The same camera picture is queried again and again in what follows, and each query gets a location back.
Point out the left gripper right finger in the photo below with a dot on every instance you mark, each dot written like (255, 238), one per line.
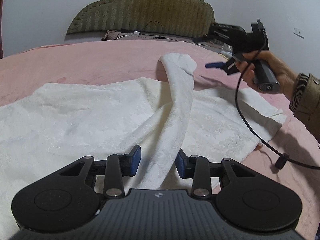
(200, 170)

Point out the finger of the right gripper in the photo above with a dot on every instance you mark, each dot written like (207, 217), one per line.
(219, 65)

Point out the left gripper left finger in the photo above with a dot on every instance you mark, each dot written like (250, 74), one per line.
(114, 168)

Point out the white textured pants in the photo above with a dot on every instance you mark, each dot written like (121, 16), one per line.
(59, 124)

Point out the person's right hand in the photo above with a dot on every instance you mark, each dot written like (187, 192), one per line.
(285, 76)

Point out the white folded quilt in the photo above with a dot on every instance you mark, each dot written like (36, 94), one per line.
(226, 51)

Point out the olive striped headboard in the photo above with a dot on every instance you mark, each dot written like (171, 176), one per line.
(189, 18)

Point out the patterned pillow at headboard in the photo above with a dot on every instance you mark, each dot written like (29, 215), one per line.
(117, 35)

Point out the white wall switch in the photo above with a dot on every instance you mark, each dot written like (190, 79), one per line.
(298, 32)

